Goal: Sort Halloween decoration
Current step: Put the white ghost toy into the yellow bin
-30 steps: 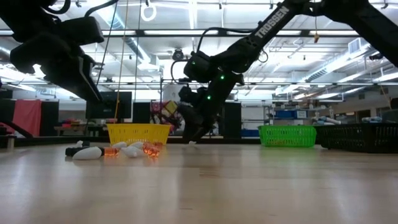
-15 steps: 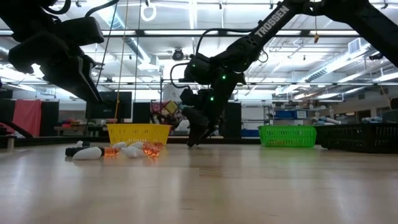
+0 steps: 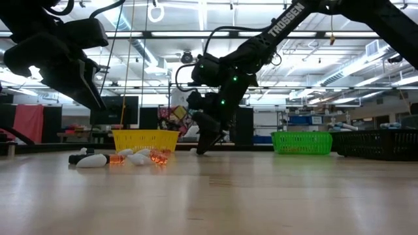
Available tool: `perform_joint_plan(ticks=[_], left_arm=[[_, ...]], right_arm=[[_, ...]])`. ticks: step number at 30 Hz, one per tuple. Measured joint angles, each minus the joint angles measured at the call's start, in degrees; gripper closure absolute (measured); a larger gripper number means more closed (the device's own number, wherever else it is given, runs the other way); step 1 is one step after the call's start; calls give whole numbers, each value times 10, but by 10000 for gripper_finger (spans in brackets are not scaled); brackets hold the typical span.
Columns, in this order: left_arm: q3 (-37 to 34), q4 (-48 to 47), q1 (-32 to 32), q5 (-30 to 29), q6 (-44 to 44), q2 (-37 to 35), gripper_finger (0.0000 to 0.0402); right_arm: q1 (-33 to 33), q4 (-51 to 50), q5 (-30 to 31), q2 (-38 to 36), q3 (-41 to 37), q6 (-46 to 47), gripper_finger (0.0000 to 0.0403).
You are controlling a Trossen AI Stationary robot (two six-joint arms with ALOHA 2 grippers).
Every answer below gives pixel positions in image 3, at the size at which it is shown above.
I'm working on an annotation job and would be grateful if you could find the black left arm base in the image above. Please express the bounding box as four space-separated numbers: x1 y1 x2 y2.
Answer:
0 126 37 146

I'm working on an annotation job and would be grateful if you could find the red hanging cloth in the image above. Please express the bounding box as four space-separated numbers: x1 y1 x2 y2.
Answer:
13 104 45 144

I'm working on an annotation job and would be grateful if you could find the black plastic basket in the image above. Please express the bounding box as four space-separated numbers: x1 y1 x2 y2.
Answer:
329 129 418 162

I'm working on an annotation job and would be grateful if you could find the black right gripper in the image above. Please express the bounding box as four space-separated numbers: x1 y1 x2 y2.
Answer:
186 73 259 155

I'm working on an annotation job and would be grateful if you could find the black computer monitor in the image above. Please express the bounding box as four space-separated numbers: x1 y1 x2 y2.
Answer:
89 95 139 125

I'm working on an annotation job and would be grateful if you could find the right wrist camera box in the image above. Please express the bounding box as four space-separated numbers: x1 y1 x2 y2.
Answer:
191 53 222 87

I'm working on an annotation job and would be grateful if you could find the yellow hanging rope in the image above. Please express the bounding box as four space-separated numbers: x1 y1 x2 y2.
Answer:
119 0 136 131

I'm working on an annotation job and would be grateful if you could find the black table edge rail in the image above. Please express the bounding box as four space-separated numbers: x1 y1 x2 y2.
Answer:
0 142 275 154

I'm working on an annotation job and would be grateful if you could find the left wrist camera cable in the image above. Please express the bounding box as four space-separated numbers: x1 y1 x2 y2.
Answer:
44 0 127 19

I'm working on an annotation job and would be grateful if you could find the white hanging ring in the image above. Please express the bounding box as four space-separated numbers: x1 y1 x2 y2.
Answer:
147 0 165 24

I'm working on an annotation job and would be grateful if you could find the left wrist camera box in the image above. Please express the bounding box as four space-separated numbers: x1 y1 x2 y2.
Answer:
55 18 110 49

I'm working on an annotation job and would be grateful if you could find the black overhead beam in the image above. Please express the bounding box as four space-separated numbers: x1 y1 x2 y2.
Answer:
106 31 381 40

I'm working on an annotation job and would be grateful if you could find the colourful patchwork quilt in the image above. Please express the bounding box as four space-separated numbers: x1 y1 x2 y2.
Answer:
157 104 197 131

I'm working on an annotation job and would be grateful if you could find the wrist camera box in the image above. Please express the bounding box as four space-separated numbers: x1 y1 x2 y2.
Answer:
191 53 222 87
55 18 110 49

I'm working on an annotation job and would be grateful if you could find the green plastic basket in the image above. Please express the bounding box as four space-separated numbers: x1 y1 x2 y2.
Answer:
270 131 333 155

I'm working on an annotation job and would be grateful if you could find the white ceiling vent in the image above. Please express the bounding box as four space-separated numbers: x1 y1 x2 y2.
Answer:
365 39 379 57

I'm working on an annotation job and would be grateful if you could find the cluttered background desk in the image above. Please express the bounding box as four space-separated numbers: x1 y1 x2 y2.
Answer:
57 125 114 144

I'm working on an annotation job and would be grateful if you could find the black room panel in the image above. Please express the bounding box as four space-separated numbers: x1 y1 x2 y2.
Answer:
139 106 159 131
42 106 63 144
231 106 255 146

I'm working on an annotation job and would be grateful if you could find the yellow plastic basket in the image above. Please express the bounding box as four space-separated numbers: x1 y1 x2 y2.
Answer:
110 129 180 153

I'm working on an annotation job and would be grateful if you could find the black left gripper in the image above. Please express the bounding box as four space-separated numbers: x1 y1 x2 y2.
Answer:
3 32 107 110

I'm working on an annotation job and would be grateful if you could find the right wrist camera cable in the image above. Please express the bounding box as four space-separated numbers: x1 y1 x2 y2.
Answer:
174 25 281 94

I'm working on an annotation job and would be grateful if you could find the white tube bundle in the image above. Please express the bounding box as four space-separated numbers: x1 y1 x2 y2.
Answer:
328 121 359 131

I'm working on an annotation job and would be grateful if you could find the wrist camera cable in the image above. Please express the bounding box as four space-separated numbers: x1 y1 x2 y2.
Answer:
174 25 281 94
44 0 127 19

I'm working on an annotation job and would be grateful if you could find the blue storage bin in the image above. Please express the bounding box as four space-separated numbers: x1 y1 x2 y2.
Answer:
289 116 324 125

